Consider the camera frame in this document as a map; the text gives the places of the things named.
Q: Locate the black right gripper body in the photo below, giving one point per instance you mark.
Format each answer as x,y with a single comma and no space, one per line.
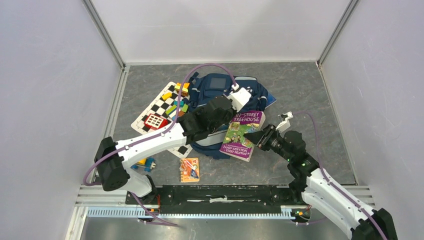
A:
271,140

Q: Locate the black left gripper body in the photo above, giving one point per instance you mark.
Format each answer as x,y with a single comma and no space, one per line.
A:
230,115

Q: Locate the purple green paperback book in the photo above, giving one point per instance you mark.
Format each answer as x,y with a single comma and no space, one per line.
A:
234,143

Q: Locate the blue Animal Farm book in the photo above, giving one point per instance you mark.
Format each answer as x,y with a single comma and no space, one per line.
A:
270,100

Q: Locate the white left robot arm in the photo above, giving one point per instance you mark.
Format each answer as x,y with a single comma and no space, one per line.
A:
115,166

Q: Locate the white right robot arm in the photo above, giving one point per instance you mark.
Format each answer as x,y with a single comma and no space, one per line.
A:
314,186

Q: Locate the lime green toy block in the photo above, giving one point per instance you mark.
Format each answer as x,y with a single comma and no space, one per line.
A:
185,108

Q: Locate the orange yellow wedge block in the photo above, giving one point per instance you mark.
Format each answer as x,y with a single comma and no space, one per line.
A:
182,89

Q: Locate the teal toy block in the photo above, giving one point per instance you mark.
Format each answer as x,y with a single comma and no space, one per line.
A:
180,104

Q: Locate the yellow toy block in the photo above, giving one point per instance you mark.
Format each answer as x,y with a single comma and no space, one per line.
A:
166,96

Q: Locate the black white chessboard mat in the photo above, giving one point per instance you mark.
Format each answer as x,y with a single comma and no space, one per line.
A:
159,107

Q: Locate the red window toy block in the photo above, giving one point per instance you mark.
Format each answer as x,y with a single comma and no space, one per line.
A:
155,122

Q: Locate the orange spiral notebook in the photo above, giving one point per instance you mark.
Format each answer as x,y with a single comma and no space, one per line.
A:
189,170

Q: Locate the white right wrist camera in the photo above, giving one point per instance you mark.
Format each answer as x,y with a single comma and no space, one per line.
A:
284,121

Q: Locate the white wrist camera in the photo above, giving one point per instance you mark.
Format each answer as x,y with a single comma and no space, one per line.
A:
239,97
284,121

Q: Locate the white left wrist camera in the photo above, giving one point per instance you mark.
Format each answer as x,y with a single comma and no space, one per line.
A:
239,97

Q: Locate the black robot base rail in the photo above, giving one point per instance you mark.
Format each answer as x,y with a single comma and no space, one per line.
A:
222,199

